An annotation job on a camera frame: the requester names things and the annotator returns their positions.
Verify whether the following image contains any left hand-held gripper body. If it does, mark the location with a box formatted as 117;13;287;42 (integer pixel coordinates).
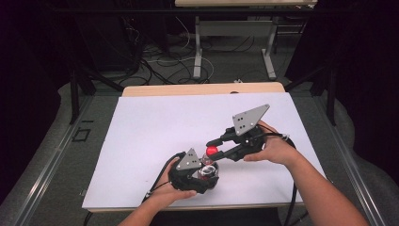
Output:
168;148;205;194

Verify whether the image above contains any person's dark clothing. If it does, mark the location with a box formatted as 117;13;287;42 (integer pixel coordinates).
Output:
150;208;282;226

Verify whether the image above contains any dark cola bottle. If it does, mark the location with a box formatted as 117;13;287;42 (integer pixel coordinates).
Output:
199;153;220;182

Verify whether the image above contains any tangle of floor cables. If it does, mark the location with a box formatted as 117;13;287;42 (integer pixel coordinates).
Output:
119;15;257;87

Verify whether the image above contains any desk with white legs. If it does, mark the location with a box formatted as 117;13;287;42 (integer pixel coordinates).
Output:
174;0;318;81

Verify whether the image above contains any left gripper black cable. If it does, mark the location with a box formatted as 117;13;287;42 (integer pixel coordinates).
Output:
83;151;186;226

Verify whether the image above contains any wooden table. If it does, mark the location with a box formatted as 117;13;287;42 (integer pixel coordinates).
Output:
82;82;327;213

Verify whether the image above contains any black metal stand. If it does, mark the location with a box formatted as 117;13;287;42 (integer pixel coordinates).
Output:
68;60;125;125
283;60;339;127

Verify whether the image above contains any black horizontal bar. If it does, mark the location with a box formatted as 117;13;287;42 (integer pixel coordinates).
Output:
51;7;316;15

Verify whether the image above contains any white table board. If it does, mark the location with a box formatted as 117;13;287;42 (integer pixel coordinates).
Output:
81;91;327;211

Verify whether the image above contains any aluminium floor rail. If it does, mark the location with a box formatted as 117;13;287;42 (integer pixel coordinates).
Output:
8;93;96;226
313;93;385;226

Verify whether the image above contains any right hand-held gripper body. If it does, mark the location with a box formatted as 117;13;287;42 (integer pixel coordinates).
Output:
225;104;271;162

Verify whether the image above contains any person's right hand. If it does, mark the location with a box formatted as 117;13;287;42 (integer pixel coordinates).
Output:
243;121;299;167

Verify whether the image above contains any person's left hand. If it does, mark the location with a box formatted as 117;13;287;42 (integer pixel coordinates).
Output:
150;158;199;205

